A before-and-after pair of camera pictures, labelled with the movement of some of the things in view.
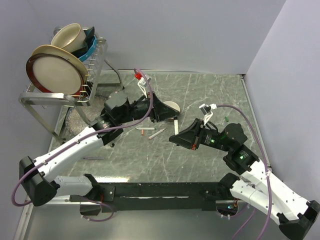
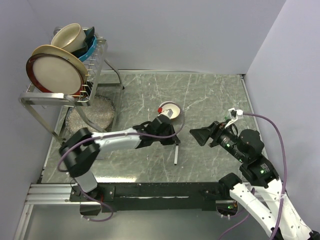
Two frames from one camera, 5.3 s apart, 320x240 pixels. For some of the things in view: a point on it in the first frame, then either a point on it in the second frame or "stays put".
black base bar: (165, 197) stays put
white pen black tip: (176, 122) → (176, 154)
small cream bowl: (173, 105) stays put
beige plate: (53, 49) stays put
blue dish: (84, 57) stays put
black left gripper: (163, 112) → (172, 140)
